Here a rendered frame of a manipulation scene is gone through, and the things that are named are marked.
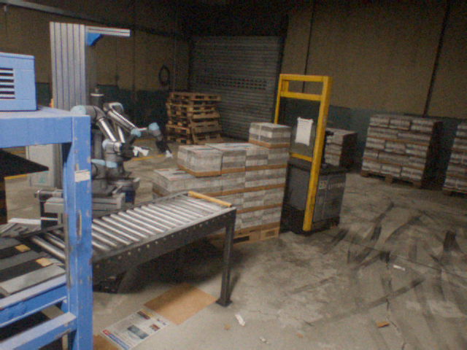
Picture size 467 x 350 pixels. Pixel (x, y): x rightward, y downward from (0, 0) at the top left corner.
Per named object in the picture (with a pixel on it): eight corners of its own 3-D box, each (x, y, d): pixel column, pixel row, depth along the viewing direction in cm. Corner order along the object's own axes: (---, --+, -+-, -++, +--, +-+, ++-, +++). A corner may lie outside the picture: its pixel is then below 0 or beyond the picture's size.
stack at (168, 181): (149, 247, 382) (152, 168, 361) (239, 228, 451) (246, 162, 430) (166, 263, 353) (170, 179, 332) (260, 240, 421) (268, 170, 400)
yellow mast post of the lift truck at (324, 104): (300, 228, 443) (321, 76, 398) (305, 227, 448) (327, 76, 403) (306, 231, 436) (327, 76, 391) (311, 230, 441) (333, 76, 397)
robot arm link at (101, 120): (93, 111, 286) (127, 164, 282) (82, 111, 276) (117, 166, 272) (102, 101, 281) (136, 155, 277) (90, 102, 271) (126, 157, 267)
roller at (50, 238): (48, 238, 217) (47, 230, 216) (96, 265, 191) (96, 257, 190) (39, 240, 213) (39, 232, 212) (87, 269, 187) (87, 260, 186)
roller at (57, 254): (36, 241, 212) (36, 233, 211) (85, 270, 186) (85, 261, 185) (27, 243, 208) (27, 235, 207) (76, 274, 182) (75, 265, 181)
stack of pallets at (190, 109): (193, 135, 1131) (195, 92, 1099) (218, 141, 1084) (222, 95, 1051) (163, 139, 1021) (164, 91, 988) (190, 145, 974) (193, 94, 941)
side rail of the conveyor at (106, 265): (230, 221, 286) (231, 206, 283) (236, 223, 283) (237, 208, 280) (64, 290, 180) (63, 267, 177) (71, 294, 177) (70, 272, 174)
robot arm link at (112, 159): (123, 165, 270) (123, 151, 267) (112, 168, 260) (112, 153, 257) (114, 164, 273) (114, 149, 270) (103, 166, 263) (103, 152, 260)
